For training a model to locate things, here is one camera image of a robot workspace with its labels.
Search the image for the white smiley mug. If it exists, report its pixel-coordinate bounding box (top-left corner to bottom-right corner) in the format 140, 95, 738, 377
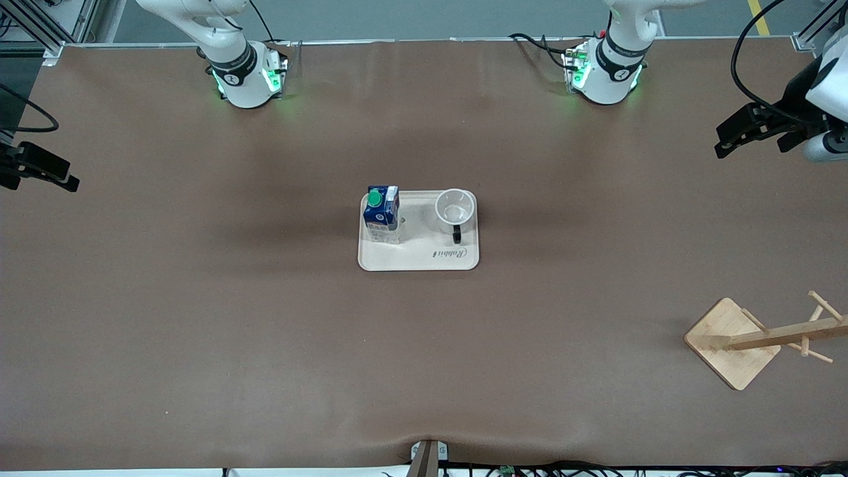
435, 189, 478, 245

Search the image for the blue milk carton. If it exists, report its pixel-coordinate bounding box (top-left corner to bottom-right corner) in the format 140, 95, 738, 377
362, 185, 401, 245

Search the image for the wooden cup rack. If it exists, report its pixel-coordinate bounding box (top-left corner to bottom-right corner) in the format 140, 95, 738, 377
684, 290, 848, 392

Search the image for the brown table cover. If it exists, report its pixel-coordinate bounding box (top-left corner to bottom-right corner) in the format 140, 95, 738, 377
0, 36, 848, 472

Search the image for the cream rectangular tray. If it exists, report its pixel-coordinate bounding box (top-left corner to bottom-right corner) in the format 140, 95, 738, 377
358, 190, 480, 272

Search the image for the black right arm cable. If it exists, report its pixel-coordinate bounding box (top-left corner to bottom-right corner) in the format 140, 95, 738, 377
0, 82, 60, 134

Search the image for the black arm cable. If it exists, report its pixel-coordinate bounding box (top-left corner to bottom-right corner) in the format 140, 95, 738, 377
0, 82, 60, 134
731, 0, 829, 128

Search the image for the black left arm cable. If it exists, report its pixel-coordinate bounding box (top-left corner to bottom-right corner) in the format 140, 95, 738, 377
731, 0, 829, 128

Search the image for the aluminium frame profile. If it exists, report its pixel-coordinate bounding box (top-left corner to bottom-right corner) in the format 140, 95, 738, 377
792, 0, 848, 52
0, 0, 101, 66

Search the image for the black base cable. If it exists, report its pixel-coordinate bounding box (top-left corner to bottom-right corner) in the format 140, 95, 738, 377
246, 0, 295, 48
508, 32, 578, 71

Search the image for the metal table edge bracket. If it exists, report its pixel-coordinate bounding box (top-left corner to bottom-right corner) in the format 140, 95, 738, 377
410, 439, 450, 477

